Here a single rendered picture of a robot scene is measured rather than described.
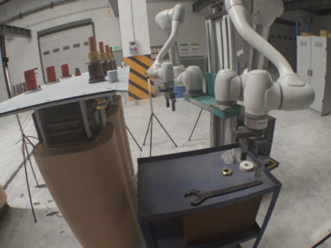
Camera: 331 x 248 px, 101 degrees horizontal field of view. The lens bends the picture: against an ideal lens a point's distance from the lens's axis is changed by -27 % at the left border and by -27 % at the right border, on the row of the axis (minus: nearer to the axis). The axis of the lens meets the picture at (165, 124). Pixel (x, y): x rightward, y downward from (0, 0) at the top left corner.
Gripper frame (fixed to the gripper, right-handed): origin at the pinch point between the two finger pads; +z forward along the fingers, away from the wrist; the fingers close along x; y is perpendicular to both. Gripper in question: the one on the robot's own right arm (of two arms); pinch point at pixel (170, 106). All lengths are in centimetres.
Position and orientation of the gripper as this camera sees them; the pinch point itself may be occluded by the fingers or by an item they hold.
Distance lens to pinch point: 161.5
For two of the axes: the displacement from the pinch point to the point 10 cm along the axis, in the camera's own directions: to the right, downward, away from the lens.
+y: 9.4, -2.0, 2.9
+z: 0.9, 9.3, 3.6
